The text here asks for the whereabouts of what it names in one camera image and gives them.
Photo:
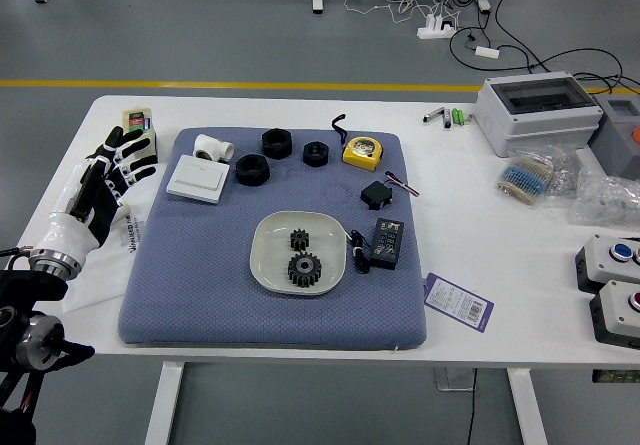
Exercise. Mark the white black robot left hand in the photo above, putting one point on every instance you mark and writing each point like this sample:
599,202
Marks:
75,230

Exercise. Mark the small black gear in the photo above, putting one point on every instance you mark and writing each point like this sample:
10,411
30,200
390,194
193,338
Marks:
299,239

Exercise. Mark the large black gear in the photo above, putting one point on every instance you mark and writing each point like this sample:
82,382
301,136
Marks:
304,269

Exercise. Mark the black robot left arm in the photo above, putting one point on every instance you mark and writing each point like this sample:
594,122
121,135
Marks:
30,335

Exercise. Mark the large black hex nut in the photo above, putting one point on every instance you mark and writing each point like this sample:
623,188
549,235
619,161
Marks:
252,170
276,143

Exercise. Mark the small black hex nut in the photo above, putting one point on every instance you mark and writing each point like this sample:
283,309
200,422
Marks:
315,153

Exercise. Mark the blue push button box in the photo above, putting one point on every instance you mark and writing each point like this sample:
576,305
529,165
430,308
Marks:
607,265

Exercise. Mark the red push button box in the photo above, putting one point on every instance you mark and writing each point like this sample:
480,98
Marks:
617,317

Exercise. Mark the grey box with orange button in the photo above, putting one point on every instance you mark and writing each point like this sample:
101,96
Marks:
617,137

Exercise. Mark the dark box under table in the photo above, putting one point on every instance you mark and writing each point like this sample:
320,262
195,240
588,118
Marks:
615,376

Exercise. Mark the white pipe tee fitting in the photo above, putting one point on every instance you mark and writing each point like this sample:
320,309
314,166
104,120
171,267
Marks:
212,147

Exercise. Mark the white table leg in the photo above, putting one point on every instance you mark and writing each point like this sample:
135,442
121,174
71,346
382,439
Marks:
527,405
162,405

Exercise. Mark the blue-grey cushion mat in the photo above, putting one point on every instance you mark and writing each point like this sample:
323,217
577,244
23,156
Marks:
300,325

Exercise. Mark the white square plate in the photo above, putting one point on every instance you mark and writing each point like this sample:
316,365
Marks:
327,245

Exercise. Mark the yellow tape measure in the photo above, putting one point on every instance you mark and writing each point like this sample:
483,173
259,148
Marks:
362,152

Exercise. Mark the black digital display module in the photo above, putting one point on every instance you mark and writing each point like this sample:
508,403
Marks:
386,242

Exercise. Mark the purple label card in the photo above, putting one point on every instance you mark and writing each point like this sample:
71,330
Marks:
457,302

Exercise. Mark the green battery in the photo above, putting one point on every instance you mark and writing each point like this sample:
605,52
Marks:
461,117
455,116

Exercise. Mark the white power strip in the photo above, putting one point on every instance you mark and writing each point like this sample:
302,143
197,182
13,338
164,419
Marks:
436,29

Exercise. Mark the white power adapter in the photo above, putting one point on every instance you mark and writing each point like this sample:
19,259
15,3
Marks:
486,51

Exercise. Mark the bag of blue resistors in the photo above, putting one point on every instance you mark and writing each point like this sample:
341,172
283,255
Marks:
525,177

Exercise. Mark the clear bag of small parts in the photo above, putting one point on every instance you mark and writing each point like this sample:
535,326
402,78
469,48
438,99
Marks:
564,177

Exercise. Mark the bubble wrap bag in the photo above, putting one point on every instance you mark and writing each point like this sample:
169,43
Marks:
605,200

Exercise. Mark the cream switch box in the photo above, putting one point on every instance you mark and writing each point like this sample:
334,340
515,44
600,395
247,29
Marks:
137,117

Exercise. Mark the white wall switch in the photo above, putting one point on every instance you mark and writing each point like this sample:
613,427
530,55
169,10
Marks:
198,179

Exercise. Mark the grey bracket under table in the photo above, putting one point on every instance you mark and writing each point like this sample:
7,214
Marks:
452,379

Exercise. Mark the grey enclosure with clear lid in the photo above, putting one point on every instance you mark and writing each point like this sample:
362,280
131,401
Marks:
537,115

